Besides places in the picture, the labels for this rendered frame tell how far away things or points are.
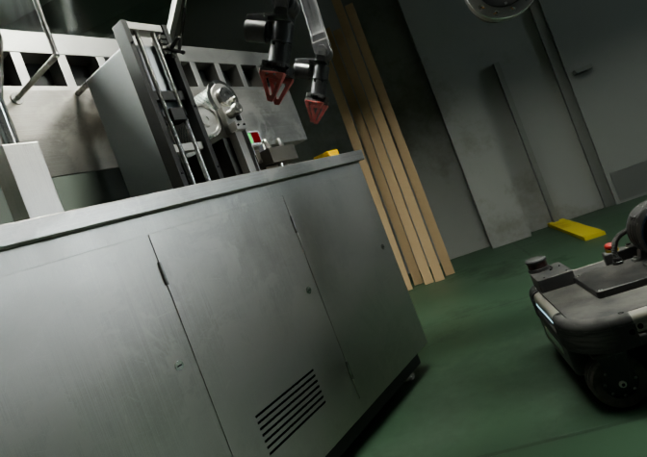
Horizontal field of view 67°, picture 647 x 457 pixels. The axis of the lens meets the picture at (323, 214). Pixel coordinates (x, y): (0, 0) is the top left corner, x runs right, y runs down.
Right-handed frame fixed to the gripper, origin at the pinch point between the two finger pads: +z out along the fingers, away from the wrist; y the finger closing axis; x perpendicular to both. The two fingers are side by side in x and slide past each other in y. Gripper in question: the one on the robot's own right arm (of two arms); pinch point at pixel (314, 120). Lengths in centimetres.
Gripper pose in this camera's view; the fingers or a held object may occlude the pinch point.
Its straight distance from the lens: 181.7
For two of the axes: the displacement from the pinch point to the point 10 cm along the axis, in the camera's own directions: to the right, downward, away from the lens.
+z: -1.4, 9.8, 1.0
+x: 9.7, 1.6, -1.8
